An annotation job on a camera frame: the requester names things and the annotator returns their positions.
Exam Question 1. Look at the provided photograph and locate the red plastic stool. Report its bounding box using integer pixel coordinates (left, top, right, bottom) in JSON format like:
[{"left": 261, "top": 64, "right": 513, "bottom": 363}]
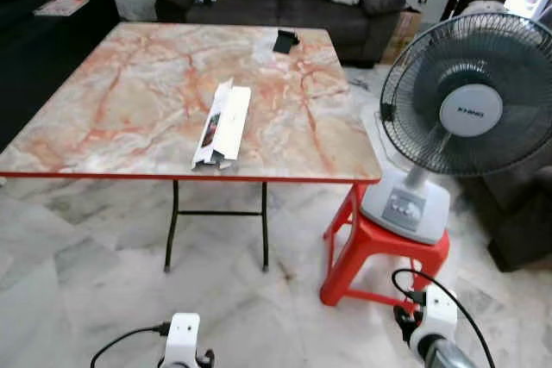
[{"left": 319, "top": 183, "right": 451, "bottom": 309}]

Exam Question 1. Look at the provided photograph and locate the dark brown armchair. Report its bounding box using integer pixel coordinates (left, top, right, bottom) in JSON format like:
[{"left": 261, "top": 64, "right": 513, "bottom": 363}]
[{"left": 457, "top": 140, "right": 552, "bottom": 272}]

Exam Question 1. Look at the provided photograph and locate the grey table fan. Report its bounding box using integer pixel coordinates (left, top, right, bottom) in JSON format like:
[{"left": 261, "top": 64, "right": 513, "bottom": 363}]
[{"left": 360, "top": 11, "right": 552, "bottom": 246}]

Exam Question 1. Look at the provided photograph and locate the long white cardboard box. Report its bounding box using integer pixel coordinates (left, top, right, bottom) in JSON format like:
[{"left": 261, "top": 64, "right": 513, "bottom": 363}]
[{"left": 191, "top": 78, "right": 253, "bottom": 171}]

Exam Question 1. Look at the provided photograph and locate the brown cardboard carton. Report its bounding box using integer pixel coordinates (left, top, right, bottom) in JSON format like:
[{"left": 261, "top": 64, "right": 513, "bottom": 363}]
[{"left": 379, "top": 8, "right": 423, "bottom": 65}]

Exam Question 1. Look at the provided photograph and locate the marble pattern folding table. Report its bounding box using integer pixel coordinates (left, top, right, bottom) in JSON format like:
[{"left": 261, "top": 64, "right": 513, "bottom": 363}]
[{"left": 0, "top": 22, "right": 383, "bottom": 272}]

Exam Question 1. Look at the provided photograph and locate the small black object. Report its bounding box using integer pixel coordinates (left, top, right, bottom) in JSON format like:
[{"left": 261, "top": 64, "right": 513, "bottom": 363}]
[{"left": 273, "top": 29, "right": 301, "bottom": 54}]

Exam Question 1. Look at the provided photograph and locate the dark grey fabric sofa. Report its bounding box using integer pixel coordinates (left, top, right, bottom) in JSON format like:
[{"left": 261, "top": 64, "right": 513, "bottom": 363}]
[{"left": 154, "top": 0, "right": 408, "bottom": 67}]

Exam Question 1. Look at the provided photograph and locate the black low cabinet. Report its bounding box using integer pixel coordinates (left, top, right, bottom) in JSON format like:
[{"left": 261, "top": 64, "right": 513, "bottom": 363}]
[{"left": 0, "top": 0, "right": 122, "bottom": 149}]

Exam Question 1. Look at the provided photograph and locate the flat patterned book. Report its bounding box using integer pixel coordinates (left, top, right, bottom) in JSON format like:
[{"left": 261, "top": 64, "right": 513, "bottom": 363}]
[{"left": 33, "top": 0, "right": 90, "bottom": 17}]

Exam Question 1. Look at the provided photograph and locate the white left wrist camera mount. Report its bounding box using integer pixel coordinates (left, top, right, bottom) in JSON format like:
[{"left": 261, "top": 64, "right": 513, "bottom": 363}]
[{"left": 160, "top": 313, "right": 203, "bottom": 368}]

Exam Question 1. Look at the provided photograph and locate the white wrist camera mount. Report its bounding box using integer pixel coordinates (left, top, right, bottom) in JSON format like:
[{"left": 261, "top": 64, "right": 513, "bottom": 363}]
[
  {"left": 412, "top": 284, "right": 458, "bottom": 352},
  {"left": 160, "top": 313, "right": 203, "bottom": 368}
]

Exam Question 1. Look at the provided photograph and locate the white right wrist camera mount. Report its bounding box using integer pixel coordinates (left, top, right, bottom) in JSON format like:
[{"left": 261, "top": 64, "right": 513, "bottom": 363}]
[{"left": 412, "top": 284, "right": 458, "bottom": 352}]

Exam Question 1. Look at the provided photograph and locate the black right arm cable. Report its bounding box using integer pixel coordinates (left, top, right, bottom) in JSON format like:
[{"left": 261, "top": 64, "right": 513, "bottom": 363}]
[{"left": 392, "top": 268, "right": 497, "bottom": 368}]

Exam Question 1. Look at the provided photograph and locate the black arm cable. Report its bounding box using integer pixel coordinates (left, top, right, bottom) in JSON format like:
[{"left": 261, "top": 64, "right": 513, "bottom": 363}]
[
  {"left": 392, "top": 268, "right": 497, "bottom": 368},
  {"left": 90, "top": 322, "right": 172, "bottom": 368}
]

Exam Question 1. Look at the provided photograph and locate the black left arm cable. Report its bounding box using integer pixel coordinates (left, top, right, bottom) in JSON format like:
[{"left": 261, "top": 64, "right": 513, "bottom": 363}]
[{"left": 90, "top": 322, "right": 172, "bottom": 368}]

